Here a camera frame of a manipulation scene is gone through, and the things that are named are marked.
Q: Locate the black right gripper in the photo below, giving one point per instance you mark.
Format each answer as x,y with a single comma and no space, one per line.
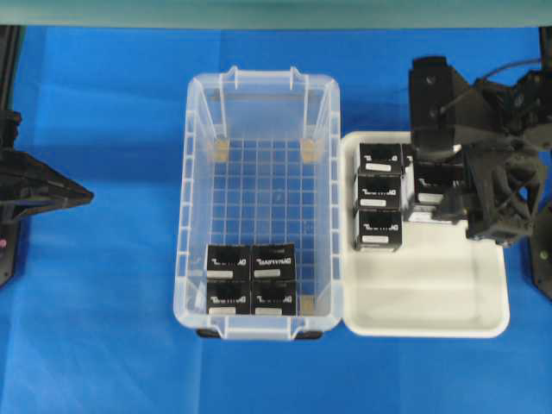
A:
505,176

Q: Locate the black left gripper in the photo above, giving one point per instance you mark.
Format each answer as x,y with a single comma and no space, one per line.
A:
18,170

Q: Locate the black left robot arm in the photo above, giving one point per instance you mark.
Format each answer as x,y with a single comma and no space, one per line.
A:
10,123

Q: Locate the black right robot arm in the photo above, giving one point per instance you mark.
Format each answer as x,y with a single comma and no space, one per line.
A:
496,133

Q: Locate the black box tray middle right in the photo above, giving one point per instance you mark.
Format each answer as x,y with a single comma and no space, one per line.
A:
420,213

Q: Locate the black box tray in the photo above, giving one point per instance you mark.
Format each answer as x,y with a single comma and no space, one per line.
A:
420,213
379,159
374,229
380,192
408,158

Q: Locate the black box tray top right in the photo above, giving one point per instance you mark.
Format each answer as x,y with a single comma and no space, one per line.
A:
408,158

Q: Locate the black box tray middle left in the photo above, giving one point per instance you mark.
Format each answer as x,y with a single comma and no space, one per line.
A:
380,192

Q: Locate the black box tray top left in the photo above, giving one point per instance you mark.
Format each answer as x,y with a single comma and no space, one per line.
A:
379,159

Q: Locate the black box tray bottom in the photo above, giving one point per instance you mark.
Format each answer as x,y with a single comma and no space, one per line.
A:
374,229

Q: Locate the clear plastic storage case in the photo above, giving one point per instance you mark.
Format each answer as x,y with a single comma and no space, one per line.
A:
260,166

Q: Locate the black box middle right case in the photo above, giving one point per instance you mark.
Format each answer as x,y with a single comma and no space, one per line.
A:
273,261

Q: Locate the black box case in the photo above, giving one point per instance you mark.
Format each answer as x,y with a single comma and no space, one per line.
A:
274,298
228,297
273,261
228,262

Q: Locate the black box middle left case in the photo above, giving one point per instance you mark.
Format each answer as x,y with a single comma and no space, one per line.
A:
228,262

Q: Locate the black box bottom right case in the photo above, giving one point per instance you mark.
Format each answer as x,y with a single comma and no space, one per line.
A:
274,298

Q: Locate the black box bottom left case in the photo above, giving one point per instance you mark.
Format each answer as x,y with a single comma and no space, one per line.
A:
228,297

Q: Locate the white plastic tray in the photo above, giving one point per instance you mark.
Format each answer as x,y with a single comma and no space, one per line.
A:
438,284

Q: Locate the blue table cloth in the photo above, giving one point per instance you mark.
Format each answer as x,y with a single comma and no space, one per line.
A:
87,323

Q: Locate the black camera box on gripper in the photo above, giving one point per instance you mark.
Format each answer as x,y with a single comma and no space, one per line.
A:
433,85

